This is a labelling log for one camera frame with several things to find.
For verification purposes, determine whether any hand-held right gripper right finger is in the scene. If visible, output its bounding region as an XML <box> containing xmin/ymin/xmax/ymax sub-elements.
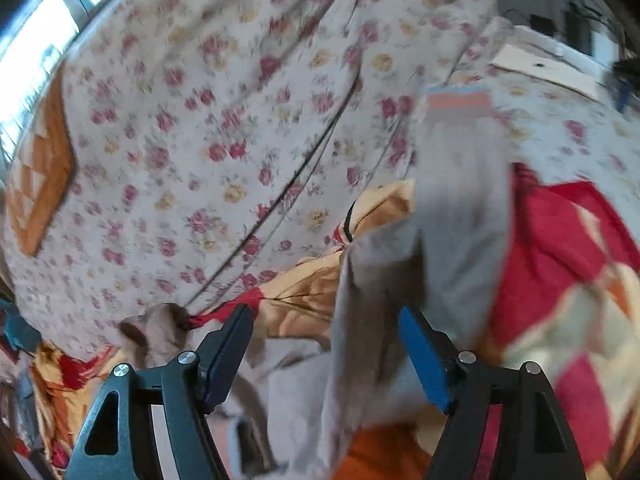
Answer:
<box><xmin>398</xmin><ymin>305</ymin><xmax>587</xmax><ymax>480</ymax></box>

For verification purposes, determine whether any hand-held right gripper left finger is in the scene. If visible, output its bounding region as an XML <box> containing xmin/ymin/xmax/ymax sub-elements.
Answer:
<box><xmin>64</xmin><ymin>303</ymin><xmax>255</xmax><ymax>480</ymax></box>

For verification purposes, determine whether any grey sweatshirt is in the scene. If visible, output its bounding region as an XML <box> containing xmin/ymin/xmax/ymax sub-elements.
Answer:
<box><xmin>200</xmin><ymin>85</ymin><xmax>517</xmax><ymax>480</ymax></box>

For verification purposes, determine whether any beige cloth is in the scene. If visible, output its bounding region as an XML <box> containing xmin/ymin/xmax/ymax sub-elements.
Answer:
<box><xmin>119</xmin><ymin>303</ymin><xmax>194</xmax><ymax>367</ymax></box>

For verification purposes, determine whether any orange red yellow printed blanket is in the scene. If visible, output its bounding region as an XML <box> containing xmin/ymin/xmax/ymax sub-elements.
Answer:
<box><xmin>30</xmin><ymin>162</ymin><xmax>640</xmax><ymax>480</ymax></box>

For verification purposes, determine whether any floral bed sheet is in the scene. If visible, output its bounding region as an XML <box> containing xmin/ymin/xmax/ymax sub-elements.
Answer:
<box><xmin>0</xmin><ymin>0</ymin><xmax>640</xmax><ymax>361</ymax></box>

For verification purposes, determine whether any orange checkered cushion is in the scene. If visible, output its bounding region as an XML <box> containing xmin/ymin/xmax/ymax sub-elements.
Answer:
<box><xmin>5</xmin><ymin>67</ymin><xmax>79</xmax><ymax>259</ymax></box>

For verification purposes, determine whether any cardboard sheet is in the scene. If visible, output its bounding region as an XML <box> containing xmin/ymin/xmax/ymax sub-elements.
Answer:
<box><xmin>489</xmin><ymin>44</ymin><xmax>609</xmax><ymax>104</ymax></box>

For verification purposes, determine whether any window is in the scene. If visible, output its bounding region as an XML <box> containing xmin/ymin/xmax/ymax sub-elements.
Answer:
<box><xmin>0</xmin><ymin>0</ymin><xmax>151</xmax><ymax>161</ymax></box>

